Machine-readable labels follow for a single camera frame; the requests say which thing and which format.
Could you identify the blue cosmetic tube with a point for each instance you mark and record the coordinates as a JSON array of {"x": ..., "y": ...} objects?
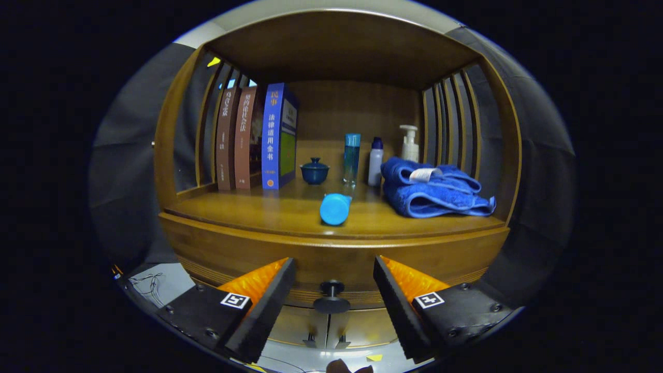
[{"x": 335, "y": 210}]

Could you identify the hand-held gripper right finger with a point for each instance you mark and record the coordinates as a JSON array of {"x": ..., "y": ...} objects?
[{"x": 401, "y": 305}]

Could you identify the wooden cabinet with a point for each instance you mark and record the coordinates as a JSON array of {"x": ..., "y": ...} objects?
[{"x": 352, "y": 52}]

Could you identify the blue book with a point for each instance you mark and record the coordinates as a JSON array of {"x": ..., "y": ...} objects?
[{"x": 271, "y": 134}]

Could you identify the wooden countertop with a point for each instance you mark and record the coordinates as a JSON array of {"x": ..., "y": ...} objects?
[{"x": 259, "y": 210}]

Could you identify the yellow floor tape piece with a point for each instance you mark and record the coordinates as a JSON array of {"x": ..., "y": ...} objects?
[{"x": 374, "y": 357}]

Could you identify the dark brown book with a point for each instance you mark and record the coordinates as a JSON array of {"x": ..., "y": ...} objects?
[{"x": 226, "y": 140}]

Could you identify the blue lidded teacup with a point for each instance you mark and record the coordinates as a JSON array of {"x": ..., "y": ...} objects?
[{"x": 314, "y": 173}]

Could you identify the blue folded towel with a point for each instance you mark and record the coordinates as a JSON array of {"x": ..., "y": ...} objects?
[{"x": 430, "y": 199}]

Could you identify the white pump bottle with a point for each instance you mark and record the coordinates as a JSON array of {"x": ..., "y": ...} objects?
[{"x": 410, "y": 150}]

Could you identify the wooden drawer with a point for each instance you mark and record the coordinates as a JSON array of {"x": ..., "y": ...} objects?
[{"x": 331, "y": 267}]

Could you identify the teal clear bottle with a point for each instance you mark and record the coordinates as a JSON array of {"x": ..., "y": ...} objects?
[{"x": 351, "y": 160}]

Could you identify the reddish brown book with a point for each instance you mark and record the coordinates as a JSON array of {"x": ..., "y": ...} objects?
[{"x": 245, "y": 140}]

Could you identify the white bottle with blue cap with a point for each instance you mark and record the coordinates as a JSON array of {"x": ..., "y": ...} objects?
[{"x": 375, "y": 166}]

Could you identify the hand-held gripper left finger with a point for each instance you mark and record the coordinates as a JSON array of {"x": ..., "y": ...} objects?
[{"x": 267, "y": 311}]

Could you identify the wooden cabinet door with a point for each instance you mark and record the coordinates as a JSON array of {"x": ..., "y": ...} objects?
[
  {"x": 295, "y": 326},
  {"x": 362, "y": 326}
]

